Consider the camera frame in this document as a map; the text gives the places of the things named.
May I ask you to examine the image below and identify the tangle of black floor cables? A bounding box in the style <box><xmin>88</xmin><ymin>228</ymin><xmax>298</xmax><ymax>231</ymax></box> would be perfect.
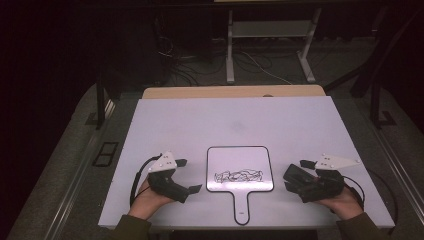
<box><xmin>154</xmin><ymin>19</ymin><xmax>228</xmax><ymax>88</ymax></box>

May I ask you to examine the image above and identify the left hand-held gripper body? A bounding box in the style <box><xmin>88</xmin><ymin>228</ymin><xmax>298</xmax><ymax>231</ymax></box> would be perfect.
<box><xmin>147</xmin><ymin>151</ymin><xmax>191</xmax><ymax>205</ymax></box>

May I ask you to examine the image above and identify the white metal stand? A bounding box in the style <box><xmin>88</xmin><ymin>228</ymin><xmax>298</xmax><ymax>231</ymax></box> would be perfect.
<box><xmin>225</xmin><ymin>8</ymin><xmax>323</xmax><ymax>85</ymax></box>

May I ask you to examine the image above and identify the thin black table cable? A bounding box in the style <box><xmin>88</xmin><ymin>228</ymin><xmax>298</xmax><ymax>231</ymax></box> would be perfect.
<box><xmin>366</xmin><ymin>168</ymin><xmax>400</xmax><ymax>235</ymax></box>

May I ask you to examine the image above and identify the aluminium floor rail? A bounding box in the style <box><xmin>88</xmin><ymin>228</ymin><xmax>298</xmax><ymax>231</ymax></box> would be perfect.
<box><xmin>43</xmin><ymin>99</ymin><xmax>117</xmax><ymax>240</ymax></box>
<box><xmin>373</xmin><ymin>128</ymin><xmax>424</xmax><ymax>218</ymax></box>

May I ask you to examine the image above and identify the black floor outlet frame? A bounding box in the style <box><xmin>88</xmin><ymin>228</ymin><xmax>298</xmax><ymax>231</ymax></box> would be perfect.
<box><xmin>91</xmin><ymin>141</ymin><xmax>120</xmax><ymax>168</ymax></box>

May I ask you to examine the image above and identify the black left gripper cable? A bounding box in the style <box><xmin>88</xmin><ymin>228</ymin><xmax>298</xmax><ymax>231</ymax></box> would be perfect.
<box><xmin>129</xmin><ymin>154</ymin><xmax>164</xmax><ymax>210</ymax></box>

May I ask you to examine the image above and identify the black metal stand post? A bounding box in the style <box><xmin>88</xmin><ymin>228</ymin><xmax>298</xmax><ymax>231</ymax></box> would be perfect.
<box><xmin>84</xmin><ymin>71</ymin><xmax>109</xmax><ymax>131</ymax></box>
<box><xmin>369</xmin><ymin>81</ymin><xmax>398</xmax><ymax>130</ymax></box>

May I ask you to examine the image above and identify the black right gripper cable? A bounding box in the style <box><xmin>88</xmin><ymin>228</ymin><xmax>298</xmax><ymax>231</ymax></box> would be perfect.
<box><xmin>343</xmin><ymin>174</ymin><xmax>366</xmax><ymax>212</ymax></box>

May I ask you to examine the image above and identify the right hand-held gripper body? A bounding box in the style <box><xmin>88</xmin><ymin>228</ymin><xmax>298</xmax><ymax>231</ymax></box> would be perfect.
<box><xmin>301</xmin><ymin>153</ymin><xmax>363</xmax><ymax>204</ymax></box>

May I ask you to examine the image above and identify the white floor cable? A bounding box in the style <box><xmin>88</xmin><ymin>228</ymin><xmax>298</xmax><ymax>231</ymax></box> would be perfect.
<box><xmin>239</xmin><ymin>49</ymin><xmax>295</xmax><ymax>86</ymax></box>

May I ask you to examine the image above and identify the person's right hand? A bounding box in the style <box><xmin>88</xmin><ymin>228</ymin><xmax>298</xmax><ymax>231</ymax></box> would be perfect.
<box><xmin>314</xmin><ymin>186</ymin><xmax>365</xmax><ymax>221</ymax></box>

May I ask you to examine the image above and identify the small whiteboard with handle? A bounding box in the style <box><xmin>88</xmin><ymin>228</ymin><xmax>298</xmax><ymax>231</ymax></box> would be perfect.
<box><xmin>205</xmin><ymin>145</ymin><xmax>275</xmax><ymax>227</ymax></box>

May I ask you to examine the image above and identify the black slanted metal bar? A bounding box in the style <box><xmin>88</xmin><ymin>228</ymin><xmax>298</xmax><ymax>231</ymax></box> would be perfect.
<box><xmin>322</xmin><ymin>8</ymin><xmax>423</xmax><ymax>98</ymax></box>

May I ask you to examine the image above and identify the person's left hand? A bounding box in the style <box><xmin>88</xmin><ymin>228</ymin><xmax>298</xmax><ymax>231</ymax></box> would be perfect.
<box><xmin>128</xmin><ymin>178</ymin><xmax>176</xmax><ymax>221</ymax></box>

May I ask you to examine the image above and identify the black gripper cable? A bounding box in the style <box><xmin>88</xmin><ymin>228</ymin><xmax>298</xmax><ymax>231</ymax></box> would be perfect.
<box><xmin>343</xmin><ymin>174</ymin><xmax>366</xmax><ymax>212</ymax></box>
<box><xmin>129</xmin><ymin>154</ymin><xmax>164</xmax><ymax>210</ymax></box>

